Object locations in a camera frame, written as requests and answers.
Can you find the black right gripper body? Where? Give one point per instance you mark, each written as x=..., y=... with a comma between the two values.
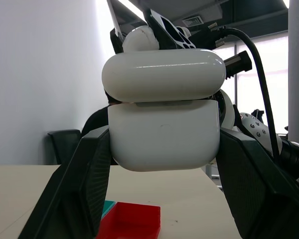
x=236, y=64

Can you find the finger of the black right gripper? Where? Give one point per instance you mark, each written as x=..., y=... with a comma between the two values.
x=169, y=32
x=124, y=15

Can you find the white earbuds case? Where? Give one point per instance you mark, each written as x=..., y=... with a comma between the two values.
x=164, y=119

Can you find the red plastic bin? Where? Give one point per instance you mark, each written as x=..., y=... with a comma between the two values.
x=134, y=221

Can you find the teal plastic bin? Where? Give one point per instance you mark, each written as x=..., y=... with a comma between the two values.
x=107, y=207

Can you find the person in black clothes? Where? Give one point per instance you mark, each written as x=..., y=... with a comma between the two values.
x=96, y=122

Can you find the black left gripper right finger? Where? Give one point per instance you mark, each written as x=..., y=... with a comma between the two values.
x=259, y=189

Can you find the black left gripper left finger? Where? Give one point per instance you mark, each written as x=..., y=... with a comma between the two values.
x=74, y=189

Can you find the dark office chair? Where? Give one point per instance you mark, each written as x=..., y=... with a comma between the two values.
x=63, y=147

